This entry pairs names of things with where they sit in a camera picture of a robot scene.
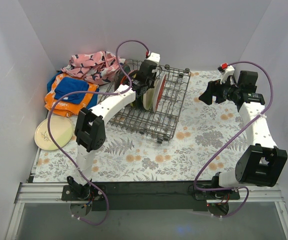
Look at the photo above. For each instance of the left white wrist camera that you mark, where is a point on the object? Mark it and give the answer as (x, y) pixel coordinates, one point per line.
(153, 57)

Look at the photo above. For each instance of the pink polka dot plate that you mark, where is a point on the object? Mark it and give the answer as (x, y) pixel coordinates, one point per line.
(132, 74)

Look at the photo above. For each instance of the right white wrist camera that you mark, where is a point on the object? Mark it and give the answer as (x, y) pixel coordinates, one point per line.
(226, 71)

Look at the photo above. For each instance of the orange blue cloth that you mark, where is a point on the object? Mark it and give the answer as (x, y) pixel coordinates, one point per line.
(69, 95)

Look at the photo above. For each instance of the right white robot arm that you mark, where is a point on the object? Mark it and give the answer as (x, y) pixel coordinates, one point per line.
(262, 162)

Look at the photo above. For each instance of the pink patterned cloth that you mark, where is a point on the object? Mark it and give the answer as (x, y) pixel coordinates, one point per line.
(98, 68)

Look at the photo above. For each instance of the floral tablecloth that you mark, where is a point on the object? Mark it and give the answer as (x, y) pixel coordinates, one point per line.
(208, 139)

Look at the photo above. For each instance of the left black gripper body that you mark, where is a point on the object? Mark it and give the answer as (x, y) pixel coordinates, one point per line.
(142, 90)

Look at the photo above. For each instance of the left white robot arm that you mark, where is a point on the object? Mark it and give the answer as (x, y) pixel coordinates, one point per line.
(90, 129)

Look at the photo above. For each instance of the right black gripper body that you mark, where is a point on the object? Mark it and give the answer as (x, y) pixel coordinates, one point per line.
(216, 89)

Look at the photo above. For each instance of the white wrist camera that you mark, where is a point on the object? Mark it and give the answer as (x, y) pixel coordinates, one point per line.
(153, 57)
(226, 71)

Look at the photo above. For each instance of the cream leaf plate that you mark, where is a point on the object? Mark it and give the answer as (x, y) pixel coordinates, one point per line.
(147, 99)
(61, 128)

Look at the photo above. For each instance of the red teal flower plate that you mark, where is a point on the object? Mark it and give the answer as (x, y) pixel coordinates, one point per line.
(158, 92)

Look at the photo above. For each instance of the grey wire dish rack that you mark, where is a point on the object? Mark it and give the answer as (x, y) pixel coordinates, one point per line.
(159, 125)

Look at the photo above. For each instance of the dark blue plate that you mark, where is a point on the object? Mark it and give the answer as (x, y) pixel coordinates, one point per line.
(120, 74)
(138, 103)

